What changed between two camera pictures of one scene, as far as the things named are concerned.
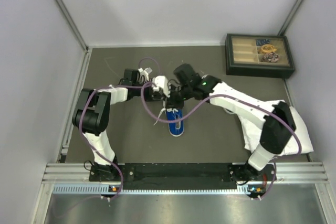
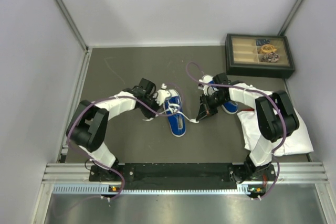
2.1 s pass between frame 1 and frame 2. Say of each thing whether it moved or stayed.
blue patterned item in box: stayed
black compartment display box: stayed
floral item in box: stayed
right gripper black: moved
